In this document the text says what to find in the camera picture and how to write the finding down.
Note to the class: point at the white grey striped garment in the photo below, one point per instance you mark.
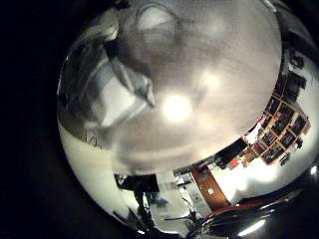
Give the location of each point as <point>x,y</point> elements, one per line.
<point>106,89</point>

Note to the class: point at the wooden shelf with boxes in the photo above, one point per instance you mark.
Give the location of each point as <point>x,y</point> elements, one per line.
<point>282,122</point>

